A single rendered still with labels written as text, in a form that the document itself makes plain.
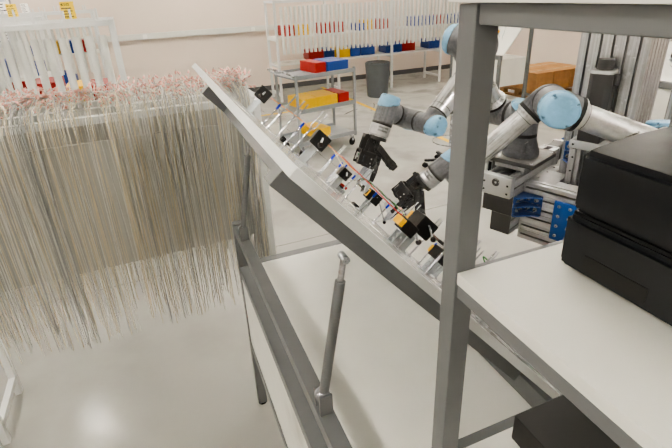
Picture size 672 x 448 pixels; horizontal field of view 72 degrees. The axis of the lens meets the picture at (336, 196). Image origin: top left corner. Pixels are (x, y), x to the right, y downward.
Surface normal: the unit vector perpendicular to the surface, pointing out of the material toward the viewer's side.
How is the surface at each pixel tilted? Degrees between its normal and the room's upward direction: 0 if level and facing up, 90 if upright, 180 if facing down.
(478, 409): 0
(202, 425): 0
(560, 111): 87
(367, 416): 0
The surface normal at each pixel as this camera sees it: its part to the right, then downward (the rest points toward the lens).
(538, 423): -0.04, -0.91
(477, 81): 0.37, 0.37
